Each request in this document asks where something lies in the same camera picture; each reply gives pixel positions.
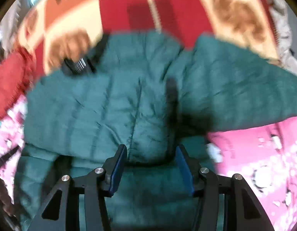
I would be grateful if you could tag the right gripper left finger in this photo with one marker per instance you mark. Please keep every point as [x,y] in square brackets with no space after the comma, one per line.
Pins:
[100,184]

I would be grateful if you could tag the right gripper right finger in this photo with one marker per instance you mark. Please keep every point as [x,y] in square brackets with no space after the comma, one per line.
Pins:
[203,184]

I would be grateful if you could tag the green quilted puffer jacket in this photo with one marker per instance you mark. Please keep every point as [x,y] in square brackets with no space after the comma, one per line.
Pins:
[150,94]

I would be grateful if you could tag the red heart ruffled pillow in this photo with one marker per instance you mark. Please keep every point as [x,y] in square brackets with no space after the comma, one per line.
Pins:
[17,74]

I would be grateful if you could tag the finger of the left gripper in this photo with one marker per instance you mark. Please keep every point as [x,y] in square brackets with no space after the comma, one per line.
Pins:
[4,158]

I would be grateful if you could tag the red orange rose blanket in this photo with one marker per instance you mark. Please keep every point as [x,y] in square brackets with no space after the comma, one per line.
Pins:
[54,28]

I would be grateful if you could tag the pink penguin quilt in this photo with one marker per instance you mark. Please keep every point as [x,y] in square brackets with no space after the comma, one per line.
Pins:
[259,173]

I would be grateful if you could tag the floral bed sheet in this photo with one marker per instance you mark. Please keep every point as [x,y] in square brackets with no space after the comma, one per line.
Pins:
[284,38]

